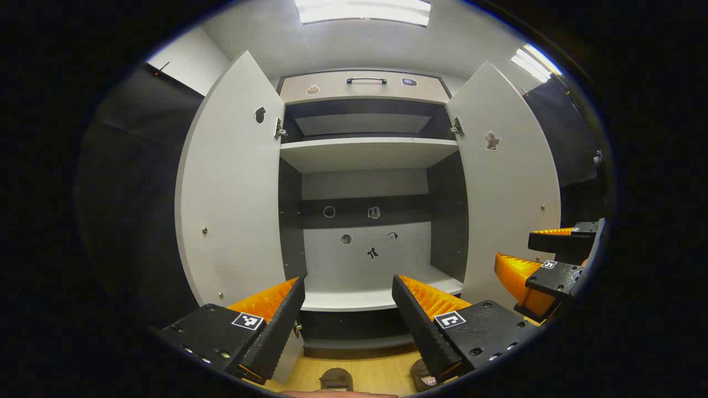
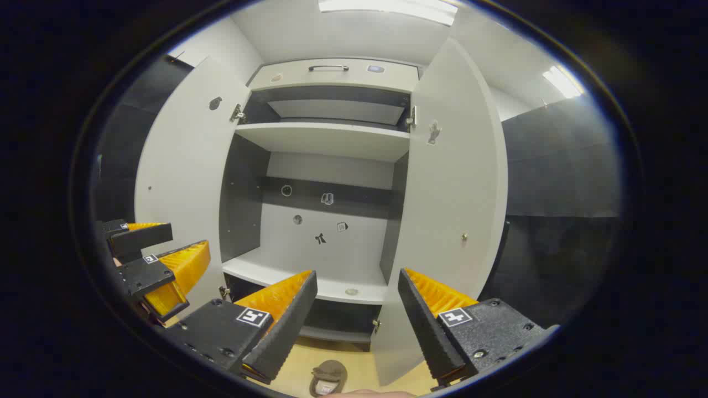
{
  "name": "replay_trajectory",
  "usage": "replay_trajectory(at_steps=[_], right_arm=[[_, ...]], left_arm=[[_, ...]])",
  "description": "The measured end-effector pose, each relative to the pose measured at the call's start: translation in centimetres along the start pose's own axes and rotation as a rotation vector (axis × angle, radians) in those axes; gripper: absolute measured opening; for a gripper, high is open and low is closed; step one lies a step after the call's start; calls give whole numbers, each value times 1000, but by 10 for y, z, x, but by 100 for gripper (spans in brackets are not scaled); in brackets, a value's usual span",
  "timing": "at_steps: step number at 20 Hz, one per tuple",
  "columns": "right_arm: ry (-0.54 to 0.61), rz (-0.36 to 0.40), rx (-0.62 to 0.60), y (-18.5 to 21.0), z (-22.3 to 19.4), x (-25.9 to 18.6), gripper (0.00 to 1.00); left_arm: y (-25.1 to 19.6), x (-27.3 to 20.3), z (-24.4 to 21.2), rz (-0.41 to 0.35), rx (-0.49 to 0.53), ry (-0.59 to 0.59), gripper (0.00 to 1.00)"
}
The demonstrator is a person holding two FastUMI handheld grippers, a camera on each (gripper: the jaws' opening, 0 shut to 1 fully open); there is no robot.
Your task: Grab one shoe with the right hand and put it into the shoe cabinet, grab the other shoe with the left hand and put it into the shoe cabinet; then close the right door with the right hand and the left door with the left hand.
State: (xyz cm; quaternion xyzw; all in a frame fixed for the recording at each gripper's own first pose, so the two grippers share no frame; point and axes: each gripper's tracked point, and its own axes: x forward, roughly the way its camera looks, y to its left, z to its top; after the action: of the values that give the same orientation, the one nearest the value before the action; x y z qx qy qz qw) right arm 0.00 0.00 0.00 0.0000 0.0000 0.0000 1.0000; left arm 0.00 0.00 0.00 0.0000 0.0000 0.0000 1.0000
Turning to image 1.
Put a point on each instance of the beige cabinet drawer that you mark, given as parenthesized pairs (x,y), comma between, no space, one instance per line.
(332,88)

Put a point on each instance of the grey shoe cabinet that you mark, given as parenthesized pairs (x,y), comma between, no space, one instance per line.
(365,155)

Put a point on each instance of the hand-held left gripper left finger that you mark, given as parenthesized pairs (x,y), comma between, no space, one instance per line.
(276,326)

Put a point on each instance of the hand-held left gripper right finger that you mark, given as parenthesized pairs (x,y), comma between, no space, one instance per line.
(420,326)

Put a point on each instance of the ceiling light panel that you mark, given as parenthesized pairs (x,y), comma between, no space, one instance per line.
(362,11)
(534,62)

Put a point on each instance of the brown fuzzy shoe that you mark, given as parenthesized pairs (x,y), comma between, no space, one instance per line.
(336,379)
(423,378)

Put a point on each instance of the metal door hinge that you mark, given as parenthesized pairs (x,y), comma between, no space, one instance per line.
(298,329)
(457,128)
(280,130)

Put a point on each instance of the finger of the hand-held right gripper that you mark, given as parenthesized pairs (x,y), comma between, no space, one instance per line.
(553,279)
(558,246)

